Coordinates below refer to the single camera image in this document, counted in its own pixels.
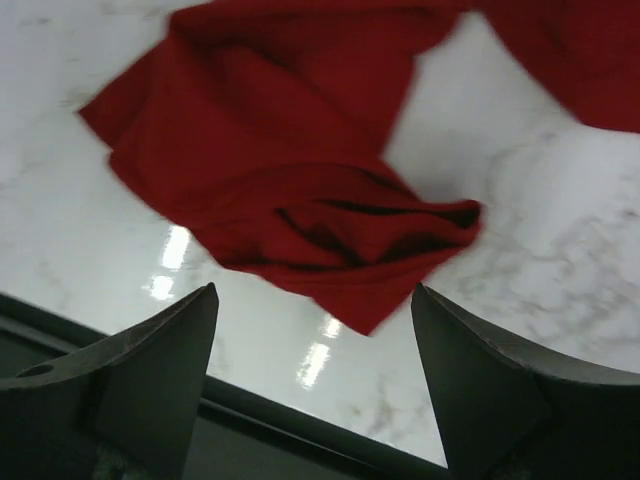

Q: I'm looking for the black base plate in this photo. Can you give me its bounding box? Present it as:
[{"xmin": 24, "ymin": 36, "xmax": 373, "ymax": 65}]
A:
[{"xmin": 1, "ymin": 286, "xmax": 448, "ymax": 479}]

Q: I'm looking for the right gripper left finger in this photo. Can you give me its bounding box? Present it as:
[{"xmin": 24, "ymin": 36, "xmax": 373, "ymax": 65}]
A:
[{"xmin": 1, "ymin": 284, "xmax": 219, "ymax": 479}]

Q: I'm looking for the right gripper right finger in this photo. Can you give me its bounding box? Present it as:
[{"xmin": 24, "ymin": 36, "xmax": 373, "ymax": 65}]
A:
[{"xmin": 411, "ymin": 285, "xmax": 639, "ymax": 479}]

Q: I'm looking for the dark red t-shirt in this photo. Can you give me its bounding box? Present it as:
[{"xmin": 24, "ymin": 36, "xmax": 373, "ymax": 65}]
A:
[{"xmin": 80, "ymin": 1, "xmax": 639, "ymax": 335}]

